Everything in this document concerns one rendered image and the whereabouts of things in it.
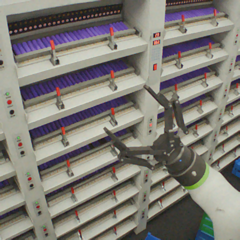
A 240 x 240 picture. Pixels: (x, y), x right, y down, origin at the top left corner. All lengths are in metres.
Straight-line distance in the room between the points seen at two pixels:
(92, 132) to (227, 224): 0.83
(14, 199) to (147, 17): 1.02
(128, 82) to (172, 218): 1.38
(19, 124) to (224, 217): 0.79
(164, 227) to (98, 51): 1.58
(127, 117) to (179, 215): 1.22
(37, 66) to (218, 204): 0.77
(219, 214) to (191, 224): 1.68
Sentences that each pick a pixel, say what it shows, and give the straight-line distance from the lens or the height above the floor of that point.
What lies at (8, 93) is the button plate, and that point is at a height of 1.45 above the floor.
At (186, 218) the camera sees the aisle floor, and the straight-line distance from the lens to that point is 2.41.
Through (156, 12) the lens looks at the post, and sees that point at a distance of 1.29.
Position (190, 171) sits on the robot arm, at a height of 1.42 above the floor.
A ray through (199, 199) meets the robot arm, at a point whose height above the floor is 1.32.
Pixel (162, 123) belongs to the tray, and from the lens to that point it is 1.73.
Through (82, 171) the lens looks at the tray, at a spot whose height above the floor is 0.91.
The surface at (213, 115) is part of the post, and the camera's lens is 2.10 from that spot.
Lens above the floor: 1.91
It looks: 34 degrees down
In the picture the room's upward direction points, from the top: straight up
